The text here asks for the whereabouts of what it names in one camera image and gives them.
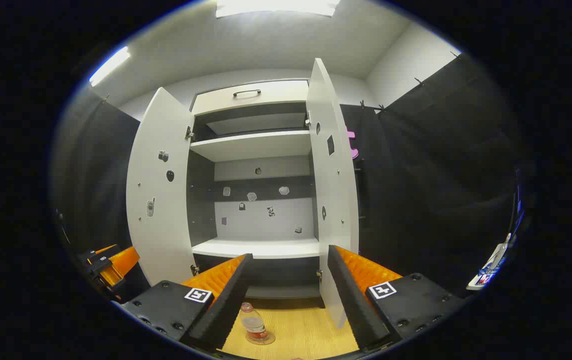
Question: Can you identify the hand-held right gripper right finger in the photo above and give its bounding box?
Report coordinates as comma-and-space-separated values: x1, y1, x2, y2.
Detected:
327, 244, 467, 353

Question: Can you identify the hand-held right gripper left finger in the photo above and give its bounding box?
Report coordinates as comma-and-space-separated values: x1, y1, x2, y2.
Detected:
118, 253, 254, 352

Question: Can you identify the clear plastic bottle red label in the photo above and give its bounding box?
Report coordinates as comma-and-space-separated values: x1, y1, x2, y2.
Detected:
239, 302, 269, 343

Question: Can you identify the white cabinet door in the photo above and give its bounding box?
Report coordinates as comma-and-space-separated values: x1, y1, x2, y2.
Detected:
126, 87, 196, 287
307, 58, 360, 329

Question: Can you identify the round wooden coaster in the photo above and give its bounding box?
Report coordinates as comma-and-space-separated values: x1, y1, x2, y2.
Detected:
246, 330, 276, 346

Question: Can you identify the white cabinet shelf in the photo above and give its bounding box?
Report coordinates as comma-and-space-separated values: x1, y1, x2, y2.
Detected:
192, 238, 321, 259
189, 131, 312, 162

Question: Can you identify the white cabinet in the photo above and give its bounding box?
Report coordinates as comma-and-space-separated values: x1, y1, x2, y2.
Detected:
186, 79, 324, 308

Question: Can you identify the white and blue board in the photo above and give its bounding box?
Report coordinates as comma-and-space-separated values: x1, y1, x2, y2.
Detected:
467, 200, 524, 291

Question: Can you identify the black backdrop cloth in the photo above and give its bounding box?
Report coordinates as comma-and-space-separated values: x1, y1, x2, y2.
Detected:
51, 52, 524, 301

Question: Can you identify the narrow ceiling light strip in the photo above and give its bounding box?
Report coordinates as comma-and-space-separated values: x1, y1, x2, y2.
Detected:
89, 46, 130, 87

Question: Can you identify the white cabinet drawer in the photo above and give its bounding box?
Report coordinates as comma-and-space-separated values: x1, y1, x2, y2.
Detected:
191, 80, 310, 116

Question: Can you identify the wide ceiling light panel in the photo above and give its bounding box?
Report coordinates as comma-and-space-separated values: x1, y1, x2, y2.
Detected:
216, 0, 340, 18

